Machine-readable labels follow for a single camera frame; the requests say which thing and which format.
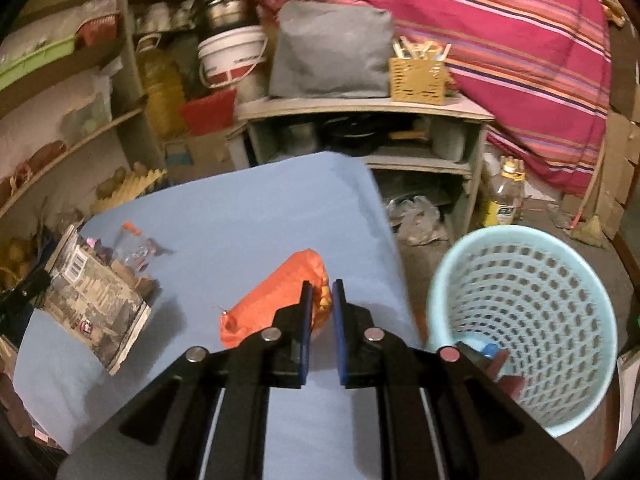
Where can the red striped cloth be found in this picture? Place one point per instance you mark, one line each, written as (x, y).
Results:
(475, 35)

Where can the newsprint paper bag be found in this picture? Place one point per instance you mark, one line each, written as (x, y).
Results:
(95, 305)

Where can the red mesh bag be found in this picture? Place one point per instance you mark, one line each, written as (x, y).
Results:
(35, 165)

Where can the small red basket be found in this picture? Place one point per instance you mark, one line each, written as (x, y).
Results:
(97, 30)

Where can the white plastic bucket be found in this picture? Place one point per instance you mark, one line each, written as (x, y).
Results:
(232, 57)

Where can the metal cooking pot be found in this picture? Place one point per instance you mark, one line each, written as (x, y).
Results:
(222, 7)

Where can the brown wrapper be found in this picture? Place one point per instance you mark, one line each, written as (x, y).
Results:
(510, 377)

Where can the straw broom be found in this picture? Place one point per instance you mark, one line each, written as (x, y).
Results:
(590, 225)

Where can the light blue plastic basket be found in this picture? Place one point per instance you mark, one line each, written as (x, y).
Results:
(530, 285)

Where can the crumpled clear plastic bag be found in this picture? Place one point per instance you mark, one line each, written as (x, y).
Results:
(417, 220)

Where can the dark cooking pan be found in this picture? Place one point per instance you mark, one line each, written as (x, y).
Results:
(352, 135)

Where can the blue plastic bag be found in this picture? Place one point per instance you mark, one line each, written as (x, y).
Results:
(490, 351)

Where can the yellow egg tray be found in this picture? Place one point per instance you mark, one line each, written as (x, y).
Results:
(130, 190)

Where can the small wooden cabinet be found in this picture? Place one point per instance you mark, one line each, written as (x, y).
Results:
(360, 107)

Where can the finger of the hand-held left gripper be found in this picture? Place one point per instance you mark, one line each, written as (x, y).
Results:
(20, 300)

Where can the orange plastic packet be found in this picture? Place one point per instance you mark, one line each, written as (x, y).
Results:
(270, 295)

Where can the yellow oil bottle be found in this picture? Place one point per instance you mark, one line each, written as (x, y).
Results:
(160, 90)

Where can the red plastic basin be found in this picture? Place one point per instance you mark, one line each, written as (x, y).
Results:
(207, 112)

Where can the grey cloth cover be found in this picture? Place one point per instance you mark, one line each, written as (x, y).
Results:
(330, 50)

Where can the large wooden shelf unit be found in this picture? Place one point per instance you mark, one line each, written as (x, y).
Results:
(65, 70)

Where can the cardboard box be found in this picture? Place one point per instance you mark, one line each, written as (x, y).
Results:
(200, 155)

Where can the yellow utensil holder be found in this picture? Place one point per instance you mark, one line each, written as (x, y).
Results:
(417, 77)

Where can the plastic bottle with yellow label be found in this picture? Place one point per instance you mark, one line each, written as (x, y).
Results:
(502, 200)

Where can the green plastic tray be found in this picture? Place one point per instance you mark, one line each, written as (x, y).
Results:
(35, 65)

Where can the brown cardboard pieces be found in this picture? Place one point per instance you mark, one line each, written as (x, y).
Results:
(617, 175)

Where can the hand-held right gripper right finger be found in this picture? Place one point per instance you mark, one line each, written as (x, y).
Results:
(340, 340)

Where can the blue tablecloth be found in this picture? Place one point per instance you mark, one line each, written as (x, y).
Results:
(225, 220)

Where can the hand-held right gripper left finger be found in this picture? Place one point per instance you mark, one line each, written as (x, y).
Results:
(305, 340)

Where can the clear plastic bottle orange cap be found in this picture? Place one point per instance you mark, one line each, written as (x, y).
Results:
(136, 247)

